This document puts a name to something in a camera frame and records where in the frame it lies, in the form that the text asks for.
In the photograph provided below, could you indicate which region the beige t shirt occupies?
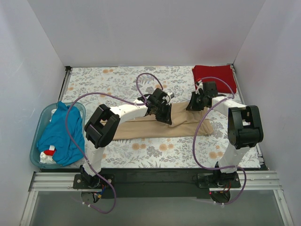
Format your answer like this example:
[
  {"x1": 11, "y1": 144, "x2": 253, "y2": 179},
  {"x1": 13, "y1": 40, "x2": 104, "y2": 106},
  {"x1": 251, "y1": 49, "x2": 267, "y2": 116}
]
[{"x1": 113, "y1": 102, "x2": 208, "y2": 140}]

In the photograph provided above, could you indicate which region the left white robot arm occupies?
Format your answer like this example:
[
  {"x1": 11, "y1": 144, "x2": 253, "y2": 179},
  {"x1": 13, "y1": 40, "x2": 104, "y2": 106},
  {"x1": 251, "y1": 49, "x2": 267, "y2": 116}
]
[{"x1": 80, "y1": 100, "x2": 172, "y2": 188}]

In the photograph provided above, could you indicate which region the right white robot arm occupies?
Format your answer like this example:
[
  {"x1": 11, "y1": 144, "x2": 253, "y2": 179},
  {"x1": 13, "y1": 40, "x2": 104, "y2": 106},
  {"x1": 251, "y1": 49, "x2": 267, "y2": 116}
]
[{"x1": 186, "y1": 91, "x2": 264, "y2": 187}]

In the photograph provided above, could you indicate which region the folded red t shirt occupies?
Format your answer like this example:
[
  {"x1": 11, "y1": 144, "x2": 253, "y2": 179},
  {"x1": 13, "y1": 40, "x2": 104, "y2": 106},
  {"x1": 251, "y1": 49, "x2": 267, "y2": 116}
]
[{"x1": 192, "y1": 65, "x2": 237, "y2": 94}]

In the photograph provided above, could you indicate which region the floral table cloth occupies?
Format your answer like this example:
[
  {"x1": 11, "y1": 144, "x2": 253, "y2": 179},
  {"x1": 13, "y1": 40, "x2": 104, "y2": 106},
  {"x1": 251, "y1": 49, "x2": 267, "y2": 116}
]
[{"x1": 63, "y1": 65, "x2": 261, "y2": 169}]

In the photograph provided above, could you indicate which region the blue t shirt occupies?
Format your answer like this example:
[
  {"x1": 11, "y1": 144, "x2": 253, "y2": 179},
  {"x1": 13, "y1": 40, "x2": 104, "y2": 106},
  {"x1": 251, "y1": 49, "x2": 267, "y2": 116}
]
[{"x1": 37, "y1": 101, "x2": 85, "y2": 166}]

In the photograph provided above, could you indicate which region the teal plastic basket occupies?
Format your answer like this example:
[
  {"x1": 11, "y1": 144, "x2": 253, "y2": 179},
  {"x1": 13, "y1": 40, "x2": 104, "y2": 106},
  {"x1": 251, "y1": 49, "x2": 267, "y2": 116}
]
[{"x1": 30, "y1": 101, "x2": 87, "y2": 169}]

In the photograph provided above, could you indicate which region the white and red garment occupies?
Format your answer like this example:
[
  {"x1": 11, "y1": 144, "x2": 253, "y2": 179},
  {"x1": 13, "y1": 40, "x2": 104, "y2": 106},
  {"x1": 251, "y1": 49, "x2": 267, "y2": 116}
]
[{"x1": 40, "y1": 145, "x2": 56, "y2": 164}]

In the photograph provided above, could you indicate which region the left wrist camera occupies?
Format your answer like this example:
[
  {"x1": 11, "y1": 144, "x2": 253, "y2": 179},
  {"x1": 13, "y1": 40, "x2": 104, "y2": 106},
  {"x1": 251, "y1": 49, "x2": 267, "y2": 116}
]
[{"x1": 148, "y1": 88, "x2": 174, "y2": 105}]

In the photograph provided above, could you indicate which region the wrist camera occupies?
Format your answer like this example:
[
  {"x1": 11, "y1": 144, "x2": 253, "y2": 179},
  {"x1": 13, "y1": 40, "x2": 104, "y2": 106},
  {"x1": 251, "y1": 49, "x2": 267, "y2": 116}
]
[
  {"x1": 202, "y1": 81, "x2": 218, "y2": 97},
  {"x1": 148, "y1": 88, "x2": 174, "y2": 105}
]

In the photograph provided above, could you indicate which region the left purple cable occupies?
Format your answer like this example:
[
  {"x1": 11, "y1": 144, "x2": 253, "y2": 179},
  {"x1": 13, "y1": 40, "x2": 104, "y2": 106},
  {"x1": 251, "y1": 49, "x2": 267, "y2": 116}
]
[{"x1": 65, "y1": 73, "x2": 165, "y2": 214}]

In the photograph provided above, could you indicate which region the purple cable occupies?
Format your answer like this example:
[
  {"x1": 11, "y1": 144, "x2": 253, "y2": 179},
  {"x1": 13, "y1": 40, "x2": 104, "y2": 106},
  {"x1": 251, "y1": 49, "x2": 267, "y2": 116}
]
[
  {"x1": 192, "y1": 76, "x2": 247, "y2": 205},
  {"x1": 65, "y1": 73, "x2": 165, "y2": 214}
]

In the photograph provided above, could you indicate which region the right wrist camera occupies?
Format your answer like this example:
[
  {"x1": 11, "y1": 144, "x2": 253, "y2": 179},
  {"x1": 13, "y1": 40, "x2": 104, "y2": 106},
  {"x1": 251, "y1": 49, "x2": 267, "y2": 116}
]
[{"x1": 202, "y1": 81, "x2": 218, "y2": 97}]

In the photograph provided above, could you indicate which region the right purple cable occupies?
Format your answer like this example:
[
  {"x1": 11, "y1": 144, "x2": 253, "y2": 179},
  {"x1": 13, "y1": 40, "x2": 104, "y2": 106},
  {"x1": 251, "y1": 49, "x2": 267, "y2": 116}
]
[{"x1": 192, "y1": 76, "x2": 247, "y2": 205}]

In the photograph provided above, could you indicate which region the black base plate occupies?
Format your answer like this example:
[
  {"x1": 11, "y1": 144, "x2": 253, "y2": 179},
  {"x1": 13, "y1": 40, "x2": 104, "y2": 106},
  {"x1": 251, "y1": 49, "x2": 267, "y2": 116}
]
[{"x1": 73, "y1": 168, "x2": 243, "y2": 199}]

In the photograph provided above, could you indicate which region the aluminium frame rail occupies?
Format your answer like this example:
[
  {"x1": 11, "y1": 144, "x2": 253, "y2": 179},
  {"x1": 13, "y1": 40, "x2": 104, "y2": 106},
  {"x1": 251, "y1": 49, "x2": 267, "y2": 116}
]
[{"x1": 29, "y1": 171, "x2": 283, "y2": 191}]

